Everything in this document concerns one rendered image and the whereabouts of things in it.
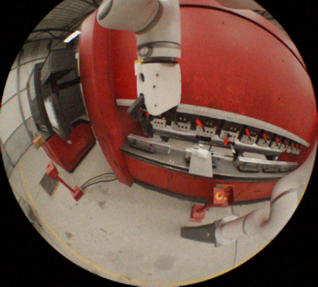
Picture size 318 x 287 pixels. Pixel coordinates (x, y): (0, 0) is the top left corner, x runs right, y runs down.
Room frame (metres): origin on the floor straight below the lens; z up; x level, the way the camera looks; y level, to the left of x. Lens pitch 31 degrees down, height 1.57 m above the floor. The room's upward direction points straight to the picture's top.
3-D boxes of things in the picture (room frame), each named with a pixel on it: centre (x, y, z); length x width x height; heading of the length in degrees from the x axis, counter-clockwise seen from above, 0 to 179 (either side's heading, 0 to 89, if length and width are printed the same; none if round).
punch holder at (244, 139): (0.44, -0.74, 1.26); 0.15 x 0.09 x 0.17; 69
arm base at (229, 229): (-0.11, -0.38, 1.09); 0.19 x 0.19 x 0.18
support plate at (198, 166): (0.44, -0.34, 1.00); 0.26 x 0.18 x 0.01; 159
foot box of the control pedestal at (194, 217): (0.15, -0.56, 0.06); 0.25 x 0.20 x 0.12; 161
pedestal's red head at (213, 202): (0.18, -0.57, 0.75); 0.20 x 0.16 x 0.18; 71
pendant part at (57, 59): (0.59, 0.94, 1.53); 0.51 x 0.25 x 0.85; 75
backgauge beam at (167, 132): (0.72, -0.88, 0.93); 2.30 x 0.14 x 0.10; 69
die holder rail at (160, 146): (0.77, 0.12, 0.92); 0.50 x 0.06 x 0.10; 69
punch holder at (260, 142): (0.37, -0.93, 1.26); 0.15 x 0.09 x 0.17; 69
